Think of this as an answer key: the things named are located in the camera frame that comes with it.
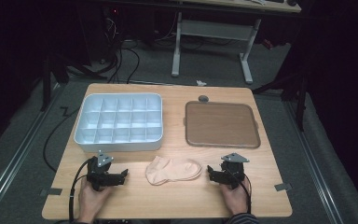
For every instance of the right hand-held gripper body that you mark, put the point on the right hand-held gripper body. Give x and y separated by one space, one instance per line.
232 174

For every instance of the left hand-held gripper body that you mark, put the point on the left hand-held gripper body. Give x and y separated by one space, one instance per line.
98 174

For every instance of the pair of peach socks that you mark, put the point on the pair of peach socks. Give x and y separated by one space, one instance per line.
172 170

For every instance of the white divided storage box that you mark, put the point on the white divided storage box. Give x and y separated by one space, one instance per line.
119 121

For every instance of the person's right hand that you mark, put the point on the person's right hand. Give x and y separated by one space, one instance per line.
237 200

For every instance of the person's left hand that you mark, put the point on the person's left hand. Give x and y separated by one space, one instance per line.
90 202

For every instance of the brown tray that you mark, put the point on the brown tray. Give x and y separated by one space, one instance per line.
221 124

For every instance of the grey tape piece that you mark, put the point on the grey tape piece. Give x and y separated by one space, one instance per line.
283 187
53 191

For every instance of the grey round knob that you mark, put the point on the grey round knob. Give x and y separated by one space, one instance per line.
203 99

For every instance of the white paper scrap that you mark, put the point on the white paper scrap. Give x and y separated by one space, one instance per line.
201 83

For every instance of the black metal stand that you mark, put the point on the black metal stand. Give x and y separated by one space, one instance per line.
300 99
48 81

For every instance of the red object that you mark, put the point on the red object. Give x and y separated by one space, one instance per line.
268 44

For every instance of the white-legged desk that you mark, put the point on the white-legged desk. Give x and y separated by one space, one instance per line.
214 29

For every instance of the metal floor rail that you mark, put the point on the metal floor rail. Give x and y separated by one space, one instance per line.
15 155
315 168

